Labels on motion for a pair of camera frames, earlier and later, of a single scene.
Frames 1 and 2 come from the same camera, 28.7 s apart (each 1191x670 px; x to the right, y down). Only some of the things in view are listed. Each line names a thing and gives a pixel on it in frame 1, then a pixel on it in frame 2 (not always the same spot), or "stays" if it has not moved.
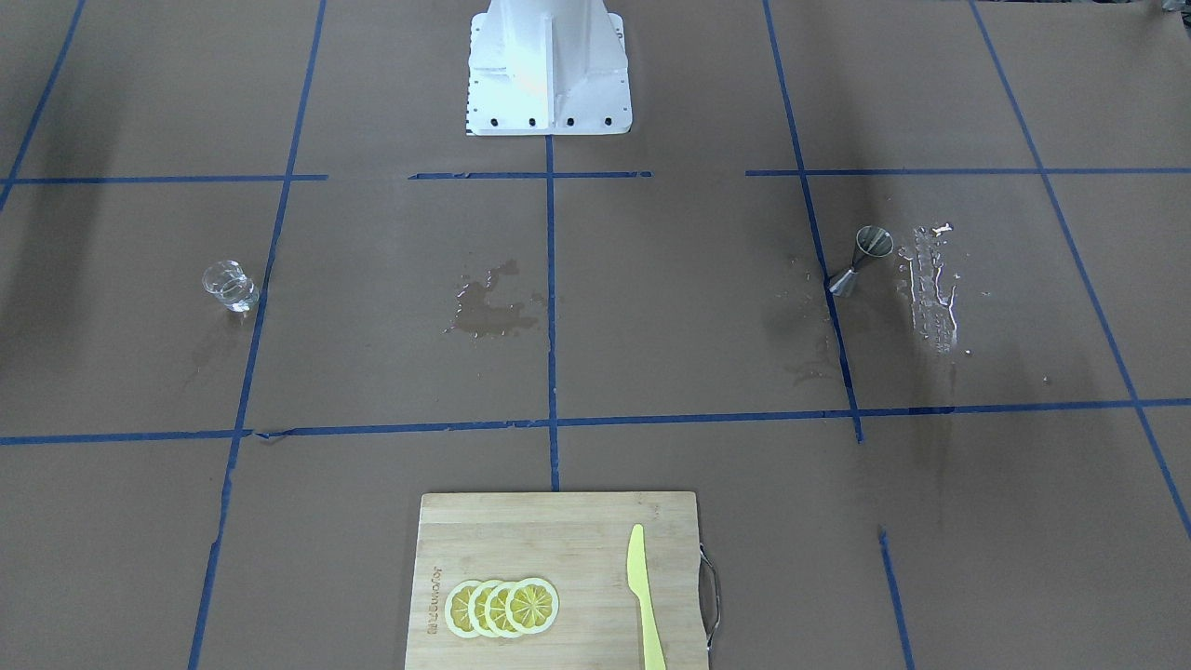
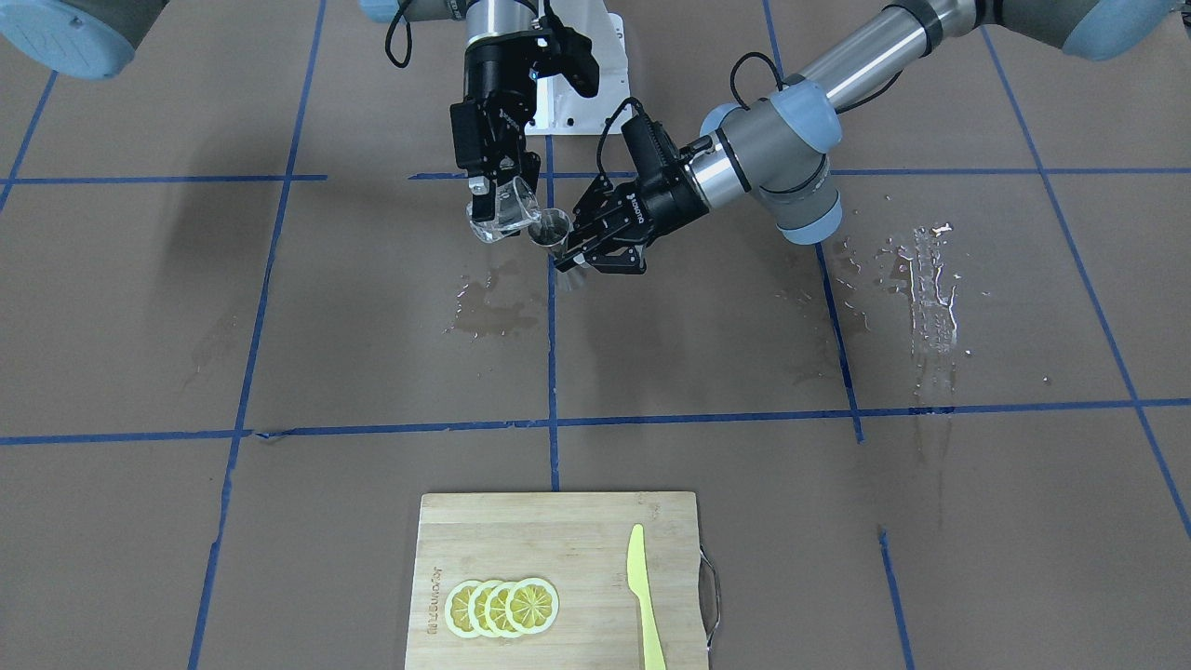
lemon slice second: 495,609 stays
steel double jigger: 871,240 to 552,232
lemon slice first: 532,606 stays
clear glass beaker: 226,280 to 516,207
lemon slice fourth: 457,609 stays
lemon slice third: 475,609 stays
